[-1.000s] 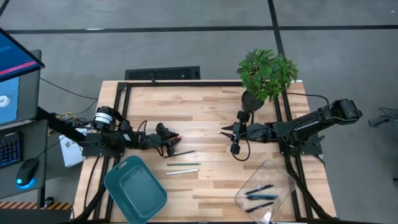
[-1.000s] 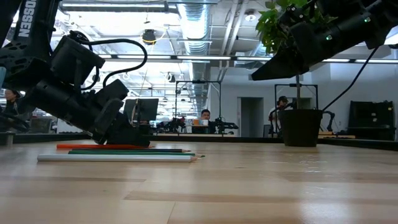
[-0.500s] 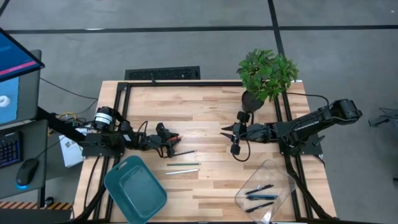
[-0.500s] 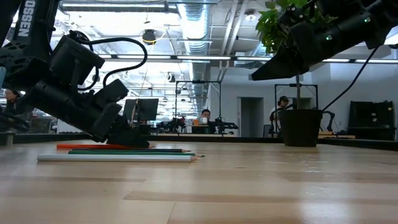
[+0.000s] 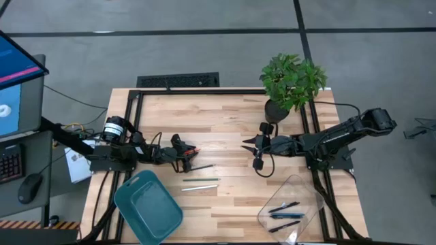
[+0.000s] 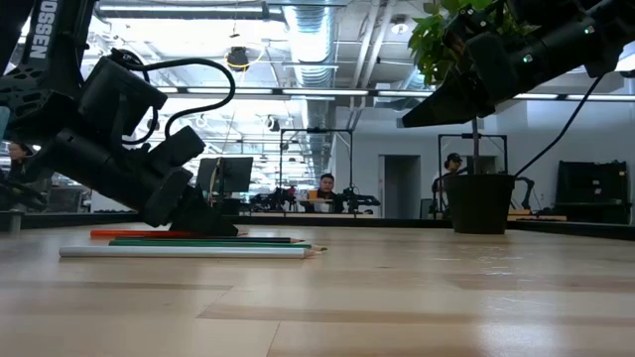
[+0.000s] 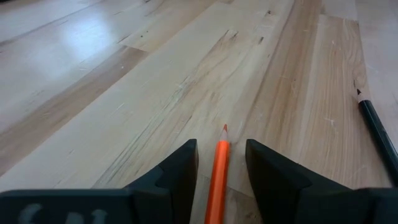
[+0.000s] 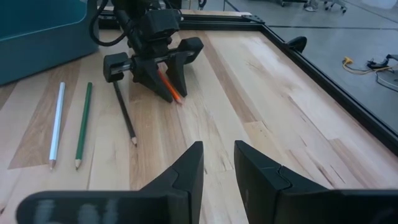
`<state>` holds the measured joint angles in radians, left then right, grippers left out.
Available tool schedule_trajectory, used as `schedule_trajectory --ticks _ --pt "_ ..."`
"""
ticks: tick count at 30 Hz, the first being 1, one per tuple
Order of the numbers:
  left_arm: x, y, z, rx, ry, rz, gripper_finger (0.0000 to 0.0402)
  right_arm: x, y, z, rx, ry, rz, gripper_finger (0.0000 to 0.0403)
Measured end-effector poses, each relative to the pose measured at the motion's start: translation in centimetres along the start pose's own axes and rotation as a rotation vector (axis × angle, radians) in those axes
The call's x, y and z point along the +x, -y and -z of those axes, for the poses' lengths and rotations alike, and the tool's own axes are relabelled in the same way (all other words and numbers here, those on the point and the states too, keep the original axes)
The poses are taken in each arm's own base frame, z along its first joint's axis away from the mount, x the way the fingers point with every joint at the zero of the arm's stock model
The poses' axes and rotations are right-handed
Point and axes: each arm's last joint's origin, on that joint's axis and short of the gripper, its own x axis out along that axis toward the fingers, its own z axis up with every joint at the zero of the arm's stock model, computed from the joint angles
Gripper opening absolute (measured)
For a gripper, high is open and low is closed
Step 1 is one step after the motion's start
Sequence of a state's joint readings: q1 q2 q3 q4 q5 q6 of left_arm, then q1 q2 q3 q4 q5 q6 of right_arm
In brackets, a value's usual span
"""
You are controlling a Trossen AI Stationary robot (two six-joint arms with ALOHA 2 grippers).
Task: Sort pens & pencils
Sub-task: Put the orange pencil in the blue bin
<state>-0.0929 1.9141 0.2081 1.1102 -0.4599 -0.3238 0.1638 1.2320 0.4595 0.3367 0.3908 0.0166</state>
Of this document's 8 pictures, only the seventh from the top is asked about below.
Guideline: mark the black pencil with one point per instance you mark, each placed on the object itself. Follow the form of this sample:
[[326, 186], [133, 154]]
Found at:
[[377, 130]]

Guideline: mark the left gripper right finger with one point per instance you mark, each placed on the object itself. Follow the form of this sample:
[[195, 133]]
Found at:
[[286, 199]]

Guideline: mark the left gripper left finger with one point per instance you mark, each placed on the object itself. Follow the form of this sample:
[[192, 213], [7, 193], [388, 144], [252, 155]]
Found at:
[[155, 199]]

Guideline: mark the orange pencil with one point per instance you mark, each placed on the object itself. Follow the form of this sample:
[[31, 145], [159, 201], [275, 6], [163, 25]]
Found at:
[[217, 180]]

